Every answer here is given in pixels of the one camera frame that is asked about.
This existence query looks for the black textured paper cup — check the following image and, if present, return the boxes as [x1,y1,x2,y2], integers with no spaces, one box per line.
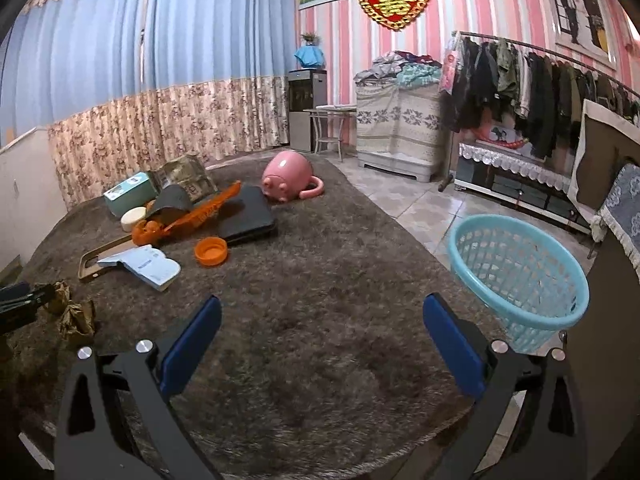
[146,184,194,222]

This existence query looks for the blue and floral curtain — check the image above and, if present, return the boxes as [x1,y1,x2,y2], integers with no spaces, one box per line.
[0,0,297,211]

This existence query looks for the low cabinet with lace cloth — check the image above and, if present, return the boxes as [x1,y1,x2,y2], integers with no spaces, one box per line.
[454,141,602,234]

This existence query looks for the clothes rack with hanging clothes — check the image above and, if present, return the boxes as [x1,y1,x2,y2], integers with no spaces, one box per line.
[440,30,640,162]

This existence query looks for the orange plastic bottle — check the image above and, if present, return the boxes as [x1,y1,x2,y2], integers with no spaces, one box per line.
[132,181,242,247]

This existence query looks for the brown board with cream cover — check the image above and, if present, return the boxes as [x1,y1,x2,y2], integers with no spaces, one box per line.
[567,99,640,212]

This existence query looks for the light blue plastic basket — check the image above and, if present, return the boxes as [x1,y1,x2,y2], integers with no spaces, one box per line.
[447,214,591,354]

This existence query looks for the wall poster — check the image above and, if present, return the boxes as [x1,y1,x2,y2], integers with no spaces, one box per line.
[542,0,619,71]

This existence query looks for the brown paper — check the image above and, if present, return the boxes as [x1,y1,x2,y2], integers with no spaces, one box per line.
[58,300,97,347]
[50,281,72,315]

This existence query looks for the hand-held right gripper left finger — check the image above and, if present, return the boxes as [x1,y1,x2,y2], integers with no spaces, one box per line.
[54,295,223,480]

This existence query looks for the orange plastic lid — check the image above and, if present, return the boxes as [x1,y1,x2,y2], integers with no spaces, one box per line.
[194,236,230,266]

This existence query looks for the teal tissue box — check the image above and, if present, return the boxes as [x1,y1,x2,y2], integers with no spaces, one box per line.
[103,171,159,219]

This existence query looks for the cabinet with patterned cloth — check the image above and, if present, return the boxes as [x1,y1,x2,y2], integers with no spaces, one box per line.
[354,81,449,184]

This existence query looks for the small glass side table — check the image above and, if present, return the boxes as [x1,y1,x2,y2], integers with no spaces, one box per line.
[303,103,359,162]

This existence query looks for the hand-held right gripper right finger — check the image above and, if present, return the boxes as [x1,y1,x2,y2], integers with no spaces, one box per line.
[422,292,588,480]

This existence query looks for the cream round roll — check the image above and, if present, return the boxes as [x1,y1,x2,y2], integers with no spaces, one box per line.
[120,207,149,233]

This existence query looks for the pile of clothes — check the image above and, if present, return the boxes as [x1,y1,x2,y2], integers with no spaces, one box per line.
[353,50,444,87]

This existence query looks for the pink pig mug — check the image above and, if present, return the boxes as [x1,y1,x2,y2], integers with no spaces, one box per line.
[261,151,325,205]

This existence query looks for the grey water dispenser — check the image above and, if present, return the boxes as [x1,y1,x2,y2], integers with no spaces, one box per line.
[287,69,328,154]

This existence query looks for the brown patterned packet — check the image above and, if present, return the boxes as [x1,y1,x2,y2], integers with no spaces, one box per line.
[149,155,219,202]

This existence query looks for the tan phone case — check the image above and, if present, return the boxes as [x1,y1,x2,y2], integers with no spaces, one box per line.
[78,232,139,282]

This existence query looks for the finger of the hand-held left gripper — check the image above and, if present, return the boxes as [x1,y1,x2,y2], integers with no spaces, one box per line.
[0,286,56,334]
[0,282,33,303]

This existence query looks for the blue covered bottle with plant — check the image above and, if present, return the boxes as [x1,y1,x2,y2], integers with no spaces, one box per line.
[293,32,326,70]

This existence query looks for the brown wooden cabinet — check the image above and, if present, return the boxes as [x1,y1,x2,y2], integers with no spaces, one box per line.
[562,230,640,480]

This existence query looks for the blue patterned fringed cloth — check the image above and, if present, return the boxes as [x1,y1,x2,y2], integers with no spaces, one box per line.
[592,162,640,287]

